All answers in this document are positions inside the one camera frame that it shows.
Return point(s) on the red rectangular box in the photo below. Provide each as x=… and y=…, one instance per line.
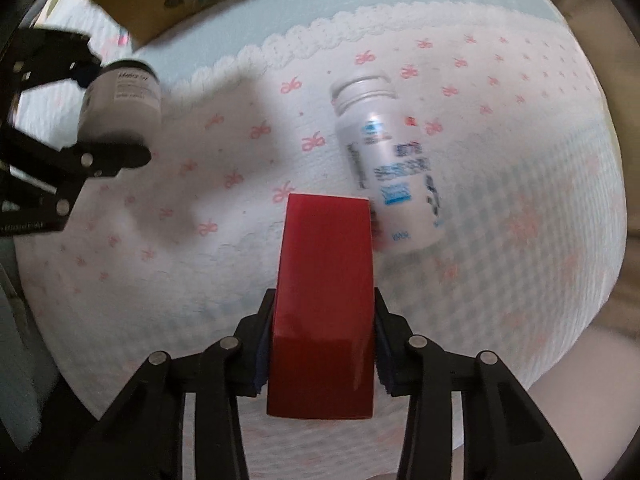
x=322, y=285

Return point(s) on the white bottle blue label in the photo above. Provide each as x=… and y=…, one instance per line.
x=385, y=160

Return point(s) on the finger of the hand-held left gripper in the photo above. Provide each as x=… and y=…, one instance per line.
x=50, y=55
x=110, y=157

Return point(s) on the cardboard box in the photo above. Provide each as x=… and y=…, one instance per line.
x=150, y=5

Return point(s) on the small dark-lidded jar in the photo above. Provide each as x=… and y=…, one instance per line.
x=125, y=105

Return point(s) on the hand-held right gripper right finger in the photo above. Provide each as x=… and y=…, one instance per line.
x=384, y=360

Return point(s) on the bow-printed bed sheet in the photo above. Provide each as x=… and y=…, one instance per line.
x=450, y=285

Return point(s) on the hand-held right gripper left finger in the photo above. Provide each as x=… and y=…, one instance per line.
x=260, y=365

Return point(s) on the person's leg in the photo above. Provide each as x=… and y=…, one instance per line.
x=575, y=385

